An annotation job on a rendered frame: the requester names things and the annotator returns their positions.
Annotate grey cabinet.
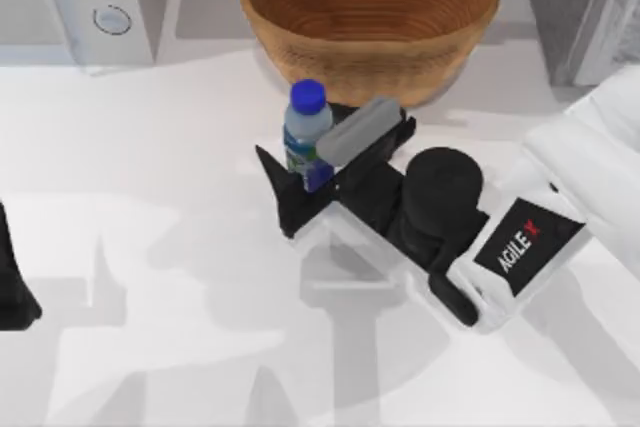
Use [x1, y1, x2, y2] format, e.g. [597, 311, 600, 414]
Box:
[516, 0, 640, 89]

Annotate brown woven basket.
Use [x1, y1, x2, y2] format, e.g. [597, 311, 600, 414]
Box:
[239, 0, 502, 110]

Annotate pale microwave oven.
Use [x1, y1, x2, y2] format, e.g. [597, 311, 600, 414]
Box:
[0, 0, 174, 76]

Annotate round grey microwave knob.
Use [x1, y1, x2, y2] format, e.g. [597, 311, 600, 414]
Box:
[91, 2, 134, 38]

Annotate clear bottle with blue cap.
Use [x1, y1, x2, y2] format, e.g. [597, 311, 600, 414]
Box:
[281, 78, 336, 194]

